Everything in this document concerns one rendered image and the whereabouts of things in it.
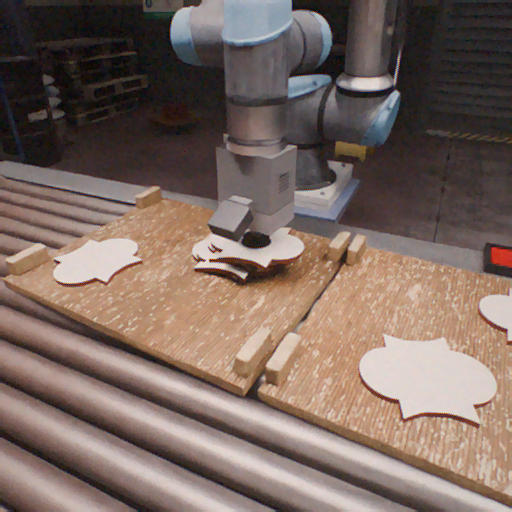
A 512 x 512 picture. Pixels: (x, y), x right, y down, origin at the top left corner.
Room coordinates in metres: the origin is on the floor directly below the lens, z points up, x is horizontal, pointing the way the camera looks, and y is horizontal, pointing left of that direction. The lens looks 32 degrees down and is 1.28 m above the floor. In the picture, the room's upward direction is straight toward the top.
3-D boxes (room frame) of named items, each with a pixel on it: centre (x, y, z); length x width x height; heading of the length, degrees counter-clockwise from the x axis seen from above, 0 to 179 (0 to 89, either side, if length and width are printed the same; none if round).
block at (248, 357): (0.34, 0.00, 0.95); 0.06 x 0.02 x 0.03; 150
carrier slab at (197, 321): (0.55, 0.10, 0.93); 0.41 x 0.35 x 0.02; 60
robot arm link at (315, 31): (0.63, -0.04, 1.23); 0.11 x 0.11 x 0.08; 61
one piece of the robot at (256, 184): (0.52, 0.01, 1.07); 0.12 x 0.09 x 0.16; 146
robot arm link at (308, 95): (1.00, -0.12, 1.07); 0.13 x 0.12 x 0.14; 61
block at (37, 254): (0.53, 0.34, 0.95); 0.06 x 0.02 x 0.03; 150
